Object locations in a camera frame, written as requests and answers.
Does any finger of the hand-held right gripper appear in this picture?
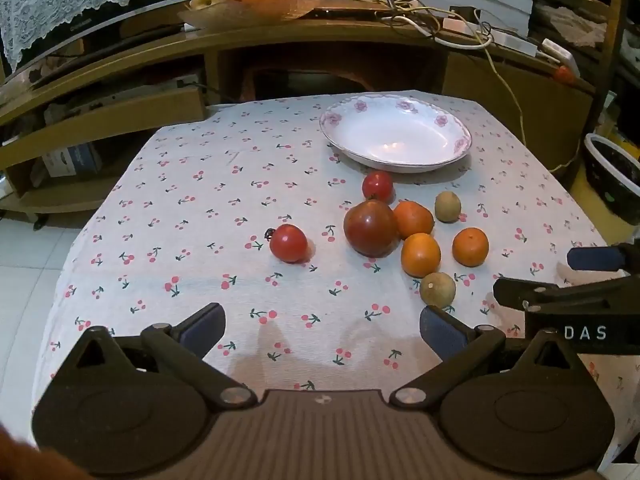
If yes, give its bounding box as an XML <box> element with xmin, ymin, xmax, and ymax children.
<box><xmin>492</xmin><ymin>275</ymin><xmax>640</xmax><ymax>314</ymax></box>
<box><xmin>567</xmin><ymin>242</ymin><xmax>640</xmax><ymax>273</ymax></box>

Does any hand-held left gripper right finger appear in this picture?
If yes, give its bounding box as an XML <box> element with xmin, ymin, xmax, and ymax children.
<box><xmin>389</xmin><ymin>305</ymin><xmax>590</xmax><ymax>408</ymax></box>

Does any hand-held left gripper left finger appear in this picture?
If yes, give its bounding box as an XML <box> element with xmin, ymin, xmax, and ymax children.
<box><xmin>64</xmin><ymin>303</ymin><xmax>259</xmax><ymax>408</ymax></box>

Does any small brown kiwi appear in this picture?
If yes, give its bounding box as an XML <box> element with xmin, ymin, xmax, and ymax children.
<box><xmin>434</xmin><ymin>191</ymin><xmax>462</xmax><ymax>223</ymax></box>
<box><xmin>420</xmin><ymin>272</ymin><xmax>457</xmax><ymax>309</ymax></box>

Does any orange tangerine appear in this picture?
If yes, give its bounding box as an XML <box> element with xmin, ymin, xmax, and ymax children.
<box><xmin>401</xmin><ymin>233</ymin><xmax>442</xmax><ymax>278</ymax></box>
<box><xmin>452</xmin><ymin>227</ymin><xmax>489</xmax><ymax>267</ymax></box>
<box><xmin>393</xmin><ymin>201</ymin><xmax>435</xmax><ymax>240</ymax></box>

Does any small red tomato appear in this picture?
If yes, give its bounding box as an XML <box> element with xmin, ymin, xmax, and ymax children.
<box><xmin>270</xmin><ymin>224</ymin><xmax>309</xmax><ymax>263</ymax></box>
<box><xmin>362</xmin><ymin>171</ymin><xmax>395</xmax><ymax>203</ymax></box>

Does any white floral plate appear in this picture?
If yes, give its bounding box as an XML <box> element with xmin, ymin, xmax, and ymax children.
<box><xmin>319</xmin><ymin>94</ymin><xmax>473</xmax><ymax>174</ymax></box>

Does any yellow waste bin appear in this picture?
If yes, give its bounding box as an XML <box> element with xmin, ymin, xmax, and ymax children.
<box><xmin>582</xmin><ymin>134</ymin><xmax>640</xmax><ymax>226</ymax></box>

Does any cherry print tablecloth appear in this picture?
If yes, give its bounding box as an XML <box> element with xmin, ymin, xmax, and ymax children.
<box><xmin>30</xmin><ymin>90</ymin><xmax>640</xmax><ymax>480</ymax></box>

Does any wooden television stand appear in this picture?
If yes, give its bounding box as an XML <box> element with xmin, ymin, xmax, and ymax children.
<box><xmin>0</xmin><ymin>0</ymin><xmax>601</xmax><ymax>223</ymax></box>

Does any white flat device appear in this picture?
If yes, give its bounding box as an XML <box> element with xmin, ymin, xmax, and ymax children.
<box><xmin>540</xmin><ymin>38</ymin><xmax>581</xmax><ymax>79</ymax></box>

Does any blue and white box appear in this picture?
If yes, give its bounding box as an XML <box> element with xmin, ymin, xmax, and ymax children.
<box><xmin>42</xmin><ymin>142</ymin><xmax>104</xmax><ymax>179</ymax></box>

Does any dark wooden shelf unit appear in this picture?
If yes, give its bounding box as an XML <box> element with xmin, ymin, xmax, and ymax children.
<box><xmin>530</xmin><ymin>0</ymin><xmax>640</xmax><ymax>151</ymax></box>

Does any white power strip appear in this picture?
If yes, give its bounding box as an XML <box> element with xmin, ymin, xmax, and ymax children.
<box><xmin>492</xmin><ymin>30</ymin><xmax>539</xmax><ymax>57</ymax></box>

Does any white power adapter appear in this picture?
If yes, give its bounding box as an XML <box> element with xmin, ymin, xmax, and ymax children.
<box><xmin>442</xmin><ymin>16</ymin><xmax>484</xmax><ymax>41</ymax></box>

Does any glass fruit bowl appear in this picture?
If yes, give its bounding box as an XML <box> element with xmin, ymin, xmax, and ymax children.
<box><xmin>177</xmin><ymin>0</ymin><xmax>321</xmax><ymax>31</ymax></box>

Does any white lace cloth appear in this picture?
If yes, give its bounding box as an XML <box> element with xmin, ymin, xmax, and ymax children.
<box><xmin>0</xmin><ymin>0</ymin><xmax>139</xmax><ymax>69</ymax></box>

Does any yellow cable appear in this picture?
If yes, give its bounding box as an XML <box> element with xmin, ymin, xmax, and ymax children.
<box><xmin>315</xmin><ymin>0</ymin><xmax>585</xmax><ymax>172</ymax></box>

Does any white cable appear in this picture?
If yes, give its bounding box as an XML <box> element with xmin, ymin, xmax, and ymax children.
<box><xmin>380</xmin><ymin>14</ymin><xmax>493</xmax><ymax>52</ymax></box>

